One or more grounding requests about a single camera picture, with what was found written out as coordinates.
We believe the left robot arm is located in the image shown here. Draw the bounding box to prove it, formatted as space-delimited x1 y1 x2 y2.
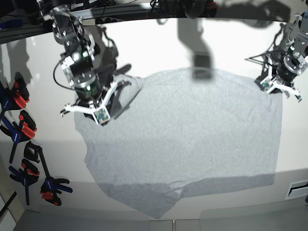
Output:
256 11 308 101

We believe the top blue red bar clamp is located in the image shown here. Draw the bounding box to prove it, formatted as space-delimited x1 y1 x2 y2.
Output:
0 77 29 119

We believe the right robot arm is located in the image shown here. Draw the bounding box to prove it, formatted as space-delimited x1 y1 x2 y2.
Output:
38 0 128 125

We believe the blue red bar clamp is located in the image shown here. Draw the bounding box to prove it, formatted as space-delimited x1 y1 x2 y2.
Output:
0 77 29 119
0 110 37 164

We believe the grey T-shirt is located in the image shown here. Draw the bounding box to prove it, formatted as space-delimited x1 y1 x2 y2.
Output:
74 68 282 218

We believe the black strip on wood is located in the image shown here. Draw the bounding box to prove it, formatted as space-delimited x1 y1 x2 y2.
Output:
0 192 17 217

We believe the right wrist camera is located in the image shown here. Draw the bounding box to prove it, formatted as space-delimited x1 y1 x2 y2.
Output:
93 107 110 125

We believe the black cable bundle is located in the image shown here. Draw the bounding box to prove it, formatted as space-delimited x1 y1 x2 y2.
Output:
147 0 169 17

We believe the long black bar clamp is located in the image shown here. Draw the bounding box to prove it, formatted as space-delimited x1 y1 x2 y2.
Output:
24 141 73 206

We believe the white label holder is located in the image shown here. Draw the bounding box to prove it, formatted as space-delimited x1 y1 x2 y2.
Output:
285 180 308 200

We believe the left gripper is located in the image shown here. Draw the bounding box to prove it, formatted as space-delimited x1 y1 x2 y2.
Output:
255 54 302 102

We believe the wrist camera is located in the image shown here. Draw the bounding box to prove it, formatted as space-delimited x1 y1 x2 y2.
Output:
260 77 274 93
93 107 110 125

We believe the lower left blue bar clamp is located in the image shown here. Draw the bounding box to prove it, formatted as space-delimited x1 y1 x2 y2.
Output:
9 158 40 205

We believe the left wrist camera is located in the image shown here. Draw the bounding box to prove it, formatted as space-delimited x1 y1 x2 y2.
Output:
260 77 274 93

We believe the white power strip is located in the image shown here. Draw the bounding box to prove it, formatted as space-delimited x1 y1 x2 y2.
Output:
95 16 120 25

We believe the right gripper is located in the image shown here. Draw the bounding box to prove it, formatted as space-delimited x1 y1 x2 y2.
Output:
60 74 132 117

